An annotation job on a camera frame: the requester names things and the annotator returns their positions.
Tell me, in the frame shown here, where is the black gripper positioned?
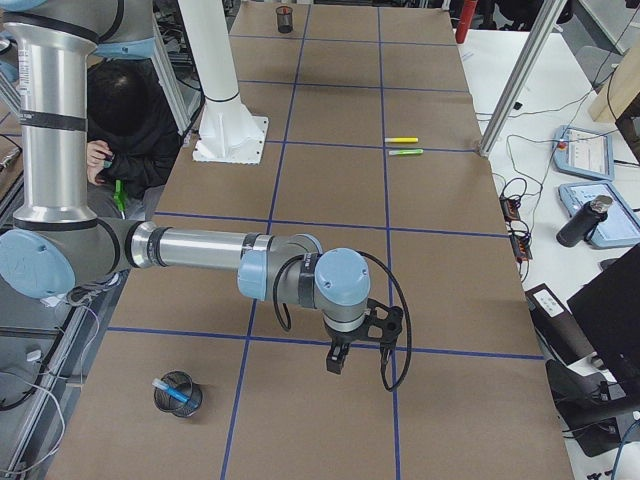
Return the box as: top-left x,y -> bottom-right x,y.
325,324 -> 372,374

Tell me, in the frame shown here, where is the blue highlighter pen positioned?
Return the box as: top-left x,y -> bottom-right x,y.
152,378 -> 196,408

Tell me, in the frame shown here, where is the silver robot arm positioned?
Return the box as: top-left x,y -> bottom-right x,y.
1,1 -> 375,373

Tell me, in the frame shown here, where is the person's bare hand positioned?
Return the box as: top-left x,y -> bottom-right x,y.
86,140 -> 113,185

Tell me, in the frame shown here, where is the black mesh pen cup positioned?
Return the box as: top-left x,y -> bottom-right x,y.
276,5 -> 293,34
152,370 -> 203,418

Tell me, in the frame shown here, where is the orange usb hub lower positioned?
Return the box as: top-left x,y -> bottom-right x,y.
510,235 -> 532,263

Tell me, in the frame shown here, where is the orange usb hub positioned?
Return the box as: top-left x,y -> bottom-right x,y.
510,235 -> 532,263
500,196 -> 521,222

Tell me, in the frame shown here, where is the green highlighter pen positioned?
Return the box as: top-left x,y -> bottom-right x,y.
387,148 -> 424,157

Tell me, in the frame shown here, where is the black box white label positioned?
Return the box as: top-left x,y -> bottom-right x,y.
525,283 -> 601,368

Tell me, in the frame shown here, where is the yellow highlighter pen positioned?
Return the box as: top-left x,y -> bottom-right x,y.
384,137 -> 419,145

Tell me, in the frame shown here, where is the orange usb hub upper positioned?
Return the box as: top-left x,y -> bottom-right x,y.
500,196 -> 521,222

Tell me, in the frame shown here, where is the black water bottle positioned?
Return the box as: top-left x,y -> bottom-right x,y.
556,195 -> 613,247

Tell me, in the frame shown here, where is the black computer monitor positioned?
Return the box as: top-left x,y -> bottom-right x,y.
568,246 -> 639,395

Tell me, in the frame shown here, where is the white power strip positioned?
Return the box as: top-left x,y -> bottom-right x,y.
40,294 -> 68,308

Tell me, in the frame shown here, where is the seated person in black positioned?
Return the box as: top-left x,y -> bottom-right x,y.
87,60 -> 182,220

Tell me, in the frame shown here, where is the blue teach pendant near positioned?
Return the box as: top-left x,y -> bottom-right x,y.
556,181 -> 639,249

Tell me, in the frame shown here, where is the blue teach pendant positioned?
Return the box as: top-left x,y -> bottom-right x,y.
556,181 -> 639,249
553,125 -> 615,180

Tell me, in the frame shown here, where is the blue teach pendant far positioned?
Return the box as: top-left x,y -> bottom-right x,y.
553,125 -> 615,180

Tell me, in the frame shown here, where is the red fire extinguisher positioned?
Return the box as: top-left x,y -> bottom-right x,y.
455,0 -> 477,44

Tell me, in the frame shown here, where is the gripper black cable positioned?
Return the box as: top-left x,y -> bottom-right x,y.
272,251 -> 412,394

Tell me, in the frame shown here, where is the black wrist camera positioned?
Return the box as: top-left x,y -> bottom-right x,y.
363,298 -> 404,348

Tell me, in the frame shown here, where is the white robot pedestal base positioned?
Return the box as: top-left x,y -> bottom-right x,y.
179,0 -> 269,165

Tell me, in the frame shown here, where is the aluminium frame post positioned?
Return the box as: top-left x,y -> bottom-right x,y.
478,0 -> 565,158

